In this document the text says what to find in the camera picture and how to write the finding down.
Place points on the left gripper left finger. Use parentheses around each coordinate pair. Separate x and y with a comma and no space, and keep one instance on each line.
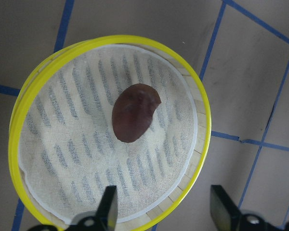
(107,213)

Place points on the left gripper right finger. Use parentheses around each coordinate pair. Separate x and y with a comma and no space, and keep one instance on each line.
(224,213)

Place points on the brown bun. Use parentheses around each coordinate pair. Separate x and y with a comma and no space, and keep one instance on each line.
(133,111)

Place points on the yellow top steamer layer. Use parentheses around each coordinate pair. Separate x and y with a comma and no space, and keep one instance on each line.
(46,69)

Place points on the white steamer cloth liner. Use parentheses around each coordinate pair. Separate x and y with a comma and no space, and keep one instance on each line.
(69,153)

